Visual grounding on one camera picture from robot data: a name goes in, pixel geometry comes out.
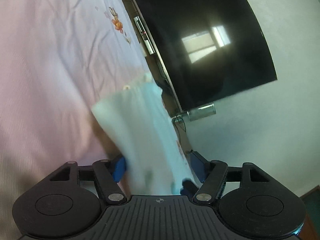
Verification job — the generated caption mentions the white knitted garment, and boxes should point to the white knitted garment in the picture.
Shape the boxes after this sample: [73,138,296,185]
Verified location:
[92,73,194,195]

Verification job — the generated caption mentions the wooden tv cabinet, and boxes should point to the wooden tv cabinet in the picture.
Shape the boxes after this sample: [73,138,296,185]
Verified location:
[122,0,191,156]

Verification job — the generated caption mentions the silver set-top box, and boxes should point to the silver set-top box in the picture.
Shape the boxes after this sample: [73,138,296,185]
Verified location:
[133,16,155,55]

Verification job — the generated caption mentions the large black television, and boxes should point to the large black television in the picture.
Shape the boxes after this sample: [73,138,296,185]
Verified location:
[134,0,277,111]

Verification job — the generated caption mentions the pink floral bed sheet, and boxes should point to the pink floral bed sheet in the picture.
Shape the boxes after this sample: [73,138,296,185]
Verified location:
[1,0,148,239]

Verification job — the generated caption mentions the black power cable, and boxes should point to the black power cable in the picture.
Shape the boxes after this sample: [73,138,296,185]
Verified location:
[171,113,188,140]

